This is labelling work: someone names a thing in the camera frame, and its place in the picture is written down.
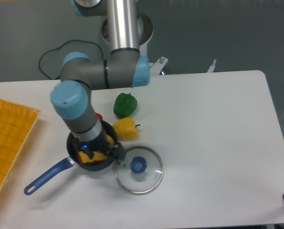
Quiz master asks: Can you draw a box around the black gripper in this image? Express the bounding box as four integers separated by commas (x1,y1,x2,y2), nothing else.
71,133,125,160

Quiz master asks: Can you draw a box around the glass lid blue knob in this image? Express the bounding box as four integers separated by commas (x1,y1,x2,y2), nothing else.
115,146,164,195

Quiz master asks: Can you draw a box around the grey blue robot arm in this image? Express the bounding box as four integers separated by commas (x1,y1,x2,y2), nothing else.
51,0,150,160

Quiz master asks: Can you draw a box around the yellow toast slice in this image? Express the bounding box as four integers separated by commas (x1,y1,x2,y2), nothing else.
78,142,108,165

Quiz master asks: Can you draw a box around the yellow bell pepper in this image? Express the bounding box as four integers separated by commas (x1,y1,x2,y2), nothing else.
112,117,140,141

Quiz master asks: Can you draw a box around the red bell pepper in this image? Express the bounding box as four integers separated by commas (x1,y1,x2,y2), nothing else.
96,113,103,120

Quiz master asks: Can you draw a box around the green bell pepper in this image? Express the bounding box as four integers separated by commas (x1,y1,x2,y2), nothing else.
113,93,138,118

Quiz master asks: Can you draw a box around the yellow plastic basket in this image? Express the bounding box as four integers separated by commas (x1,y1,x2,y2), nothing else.
0,99,41,194

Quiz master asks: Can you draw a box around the black pot blue handle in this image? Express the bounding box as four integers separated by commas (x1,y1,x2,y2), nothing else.
24,119,118,195

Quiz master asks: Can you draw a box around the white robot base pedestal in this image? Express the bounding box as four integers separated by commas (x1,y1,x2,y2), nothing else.
101,13,171,76

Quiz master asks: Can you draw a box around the white right table bracket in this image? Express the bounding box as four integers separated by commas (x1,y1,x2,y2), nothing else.
207,59,216,73

